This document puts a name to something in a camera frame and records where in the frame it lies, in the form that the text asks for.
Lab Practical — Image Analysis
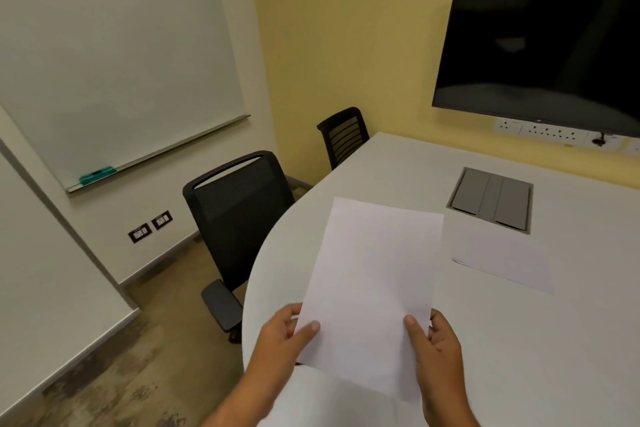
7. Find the person's left hand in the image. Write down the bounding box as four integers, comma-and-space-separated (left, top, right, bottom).
243, 303, 321, 393

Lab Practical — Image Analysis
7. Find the person's right hand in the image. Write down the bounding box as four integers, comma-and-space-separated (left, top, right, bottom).
403, 309, 469, 412

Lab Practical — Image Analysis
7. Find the white paper sheet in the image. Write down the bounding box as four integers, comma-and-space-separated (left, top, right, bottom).
295, 197, 445, 405
442, 216, 555, 295

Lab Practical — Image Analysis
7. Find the person's right forearm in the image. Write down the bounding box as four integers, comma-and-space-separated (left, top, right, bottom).
421, 394, 482, 427

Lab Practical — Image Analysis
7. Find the person's left forearm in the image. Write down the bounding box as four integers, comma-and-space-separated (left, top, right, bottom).
200, 373, 297, 427

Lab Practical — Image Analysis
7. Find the black office chair with armrest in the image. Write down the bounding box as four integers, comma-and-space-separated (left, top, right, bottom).
182, 150, 314, 345

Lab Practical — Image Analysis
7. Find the black slatted office chair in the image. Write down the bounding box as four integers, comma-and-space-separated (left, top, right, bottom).
316, 107, 371, 171

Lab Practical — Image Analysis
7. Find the teal whiteboard eraser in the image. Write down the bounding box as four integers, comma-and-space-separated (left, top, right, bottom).
79, 167, 118, 186

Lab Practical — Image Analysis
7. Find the grey table cable box lid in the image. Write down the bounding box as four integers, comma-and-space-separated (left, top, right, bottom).
446, 166, 534, 235

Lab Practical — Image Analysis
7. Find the wide white wall socket panel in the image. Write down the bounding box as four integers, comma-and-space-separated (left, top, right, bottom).
520, 121, 584, 146

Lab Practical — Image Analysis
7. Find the black wall television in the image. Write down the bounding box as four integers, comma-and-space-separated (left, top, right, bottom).
432, 0, 640, 138

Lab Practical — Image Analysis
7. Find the white wall whiteboard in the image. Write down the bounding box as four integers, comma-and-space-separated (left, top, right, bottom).
0, 0, 251, 193

